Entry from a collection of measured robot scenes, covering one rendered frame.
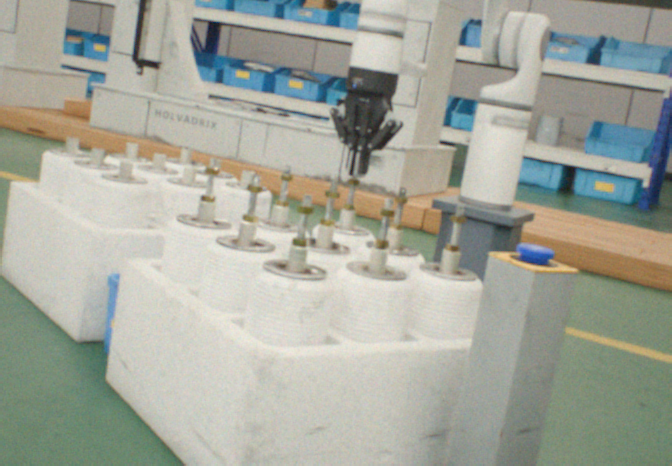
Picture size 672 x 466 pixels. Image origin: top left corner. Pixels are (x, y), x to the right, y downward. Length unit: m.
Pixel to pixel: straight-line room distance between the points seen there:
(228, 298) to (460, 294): 0.29
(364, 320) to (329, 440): 0.14
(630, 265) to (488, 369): 1.93
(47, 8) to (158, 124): 0.99
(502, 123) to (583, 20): 8.05
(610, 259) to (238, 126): 1.48
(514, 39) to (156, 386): 0.79
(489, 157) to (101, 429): 0.75
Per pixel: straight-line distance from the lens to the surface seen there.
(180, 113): 3.61
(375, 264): 1.06
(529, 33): 1.49
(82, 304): 1.43
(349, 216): 1.32
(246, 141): 3.44
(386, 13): 1.28
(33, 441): 1.12
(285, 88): 6.41
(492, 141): 1.49
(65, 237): 1.49
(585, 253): 2.92
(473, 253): 1.49
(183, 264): 1.17
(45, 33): 4.42
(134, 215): 1.45
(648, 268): 2.90
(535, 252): 0.97
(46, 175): 1.67
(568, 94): 9.47
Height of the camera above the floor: 0.48
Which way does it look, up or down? 9 degrees down
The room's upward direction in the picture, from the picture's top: 10 degrees clockwise
